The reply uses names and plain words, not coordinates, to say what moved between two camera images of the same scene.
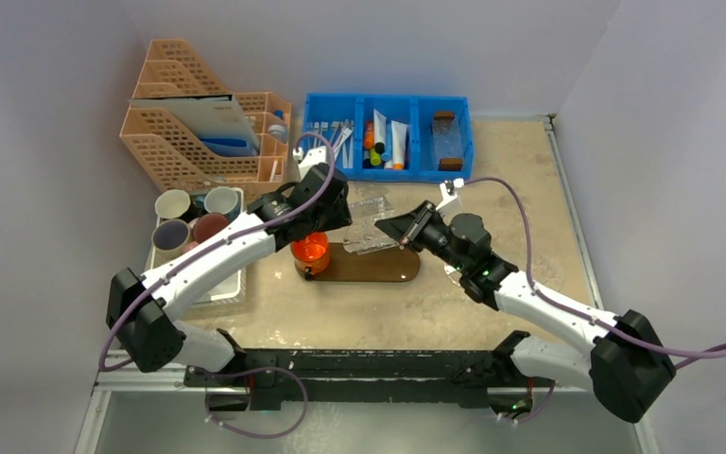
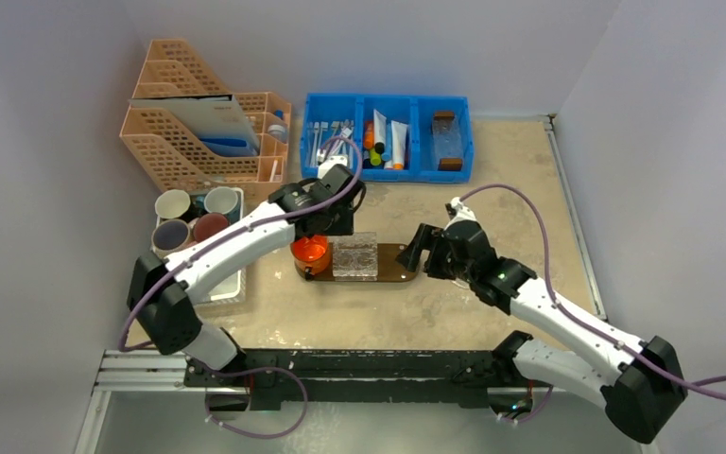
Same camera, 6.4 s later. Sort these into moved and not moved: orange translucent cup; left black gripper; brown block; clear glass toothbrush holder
Moved: clear glass toothbrush holder
Not moved: orange translucent cup; brown block; left black gripper
